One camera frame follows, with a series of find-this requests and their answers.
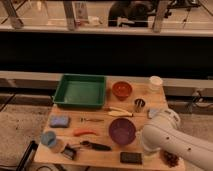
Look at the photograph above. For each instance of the black eraser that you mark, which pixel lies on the black eraser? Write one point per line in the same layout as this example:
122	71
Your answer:
128	157

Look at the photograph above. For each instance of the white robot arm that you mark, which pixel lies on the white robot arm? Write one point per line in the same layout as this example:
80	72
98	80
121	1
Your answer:
162	132

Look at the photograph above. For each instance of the red bowl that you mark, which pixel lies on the red bowl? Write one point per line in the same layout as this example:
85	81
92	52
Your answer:
122	90

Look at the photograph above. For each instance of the purple bowl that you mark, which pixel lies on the purple bowl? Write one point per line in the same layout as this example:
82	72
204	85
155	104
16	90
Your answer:
122	131

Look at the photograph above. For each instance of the yellow banana toy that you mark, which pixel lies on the yellow banana toy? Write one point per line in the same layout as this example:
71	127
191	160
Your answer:
118	112

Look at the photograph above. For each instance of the green plastic tray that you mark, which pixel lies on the green plastic tray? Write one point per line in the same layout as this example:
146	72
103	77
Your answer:
81	91

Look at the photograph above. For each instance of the small metal cup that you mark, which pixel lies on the small metal cup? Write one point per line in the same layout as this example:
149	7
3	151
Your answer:
138	105

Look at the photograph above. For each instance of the small metal tool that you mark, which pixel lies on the small metal tool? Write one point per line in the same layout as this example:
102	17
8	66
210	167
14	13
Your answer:
90	120

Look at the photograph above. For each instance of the clear plastic container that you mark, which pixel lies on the clear plastic container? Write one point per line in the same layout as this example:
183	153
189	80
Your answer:
155	83

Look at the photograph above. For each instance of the wooden board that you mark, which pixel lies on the wooden board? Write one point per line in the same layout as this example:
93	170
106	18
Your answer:
108	159

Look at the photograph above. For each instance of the light blue cloth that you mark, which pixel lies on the light blue cloth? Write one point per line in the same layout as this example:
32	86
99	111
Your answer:
152	112

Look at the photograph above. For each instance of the orange carrot toy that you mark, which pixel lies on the orange carrot toy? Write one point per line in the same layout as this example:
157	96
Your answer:
84	132

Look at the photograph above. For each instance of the blue sponge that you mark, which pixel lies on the blue sponge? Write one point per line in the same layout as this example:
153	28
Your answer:
59	121

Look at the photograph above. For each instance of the person in dark clothes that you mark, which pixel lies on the person in dark clothes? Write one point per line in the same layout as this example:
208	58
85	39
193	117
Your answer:
135	11

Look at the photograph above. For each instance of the black binder clip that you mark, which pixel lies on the black binder clip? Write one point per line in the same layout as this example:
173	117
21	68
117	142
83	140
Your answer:
70	152

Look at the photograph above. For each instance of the blue cup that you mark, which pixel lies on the blue cup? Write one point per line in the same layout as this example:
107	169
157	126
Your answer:
48	139

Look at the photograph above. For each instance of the dark grape bunch toy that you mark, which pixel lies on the dark grape bunch toy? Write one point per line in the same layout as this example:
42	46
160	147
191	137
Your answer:
170	159

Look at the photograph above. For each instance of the black stand leg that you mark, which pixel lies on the black stand leg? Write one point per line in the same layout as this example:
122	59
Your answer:
31	147

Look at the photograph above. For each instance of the black handled peeler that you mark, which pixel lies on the black handled peeler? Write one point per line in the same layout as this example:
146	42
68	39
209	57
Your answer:
95	146

